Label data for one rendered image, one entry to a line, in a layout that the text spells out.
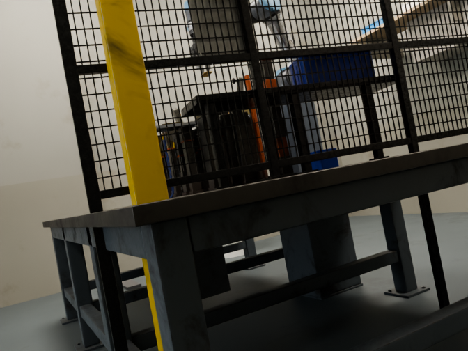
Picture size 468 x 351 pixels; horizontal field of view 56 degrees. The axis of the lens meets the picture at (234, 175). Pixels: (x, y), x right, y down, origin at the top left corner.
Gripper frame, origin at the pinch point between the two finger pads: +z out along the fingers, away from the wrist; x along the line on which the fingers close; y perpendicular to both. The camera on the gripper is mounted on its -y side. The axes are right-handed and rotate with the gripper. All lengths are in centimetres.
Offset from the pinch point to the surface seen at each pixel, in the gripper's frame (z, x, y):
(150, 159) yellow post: 46, 47, -68
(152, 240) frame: 66, 57, -108
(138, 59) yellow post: 16, 45, -68
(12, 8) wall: -159, 90, 267
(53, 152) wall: -14, 76, 271
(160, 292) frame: 77, 57, -107
